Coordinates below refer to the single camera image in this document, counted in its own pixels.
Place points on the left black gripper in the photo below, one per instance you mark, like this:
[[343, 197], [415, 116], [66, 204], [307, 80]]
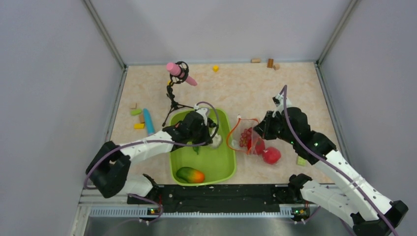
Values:
[[206, 137]]

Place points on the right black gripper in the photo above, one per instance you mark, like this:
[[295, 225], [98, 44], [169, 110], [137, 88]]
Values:
[[263, 128]]

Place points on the green chili pepper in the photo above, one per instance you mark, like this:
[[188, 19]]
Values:
[[196, 149]]

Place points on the white garlic bulb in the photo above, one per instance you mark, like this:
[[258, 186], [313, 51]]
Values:
[[216, 141]]

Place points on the red tomato with stem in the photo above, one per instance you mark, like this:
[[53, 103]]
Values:
[[271, 155]]

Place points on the red grape bunch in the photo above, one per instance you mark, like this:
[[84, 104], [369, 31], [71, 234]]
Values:
[[246, 138]]

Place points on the clear zip top bag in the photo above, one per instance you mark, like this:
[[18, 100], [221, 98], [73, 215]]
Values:
[[233, 137]]

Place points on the green plastic tray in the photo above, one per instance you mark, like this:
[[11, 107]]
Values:
[[217, 164]]

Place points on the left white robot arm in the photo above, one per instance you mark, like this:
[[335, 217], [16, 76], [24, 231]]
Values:
[[109, 170]]

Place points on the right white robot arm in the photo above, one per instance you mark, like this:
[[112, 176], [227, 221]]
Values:
[[356, 202]]

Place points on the light green lego brick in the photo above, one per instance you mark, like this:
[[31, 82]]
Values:
[[301, 161]]

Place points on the green orange mango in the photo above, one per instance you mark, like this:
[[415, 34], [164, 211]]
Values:
[[190, 175]]

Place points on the tan wooden block left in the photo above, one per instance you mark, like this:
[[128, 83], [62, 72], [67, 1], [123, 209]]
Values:
[[141, 118]]

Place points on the yellow rectangular block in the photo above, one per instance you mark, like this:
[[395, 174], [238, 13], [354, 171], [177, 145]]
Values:
[[139, 126]]

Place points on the green cylinder block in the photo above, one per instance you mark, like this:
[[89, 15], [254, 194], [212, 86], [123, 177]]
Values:
[[136, 112]]

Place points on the pink toy microphone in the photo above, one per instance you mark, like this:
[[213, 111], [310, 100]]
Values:
[[179, 73]]

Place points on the brown wooden block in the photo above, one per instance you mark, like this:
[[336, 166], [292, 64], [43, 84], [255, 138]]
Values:
[[270, 63]]

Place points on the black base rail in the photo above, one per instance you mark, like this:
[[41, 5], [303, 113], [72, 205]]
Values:
[[224, 198]]

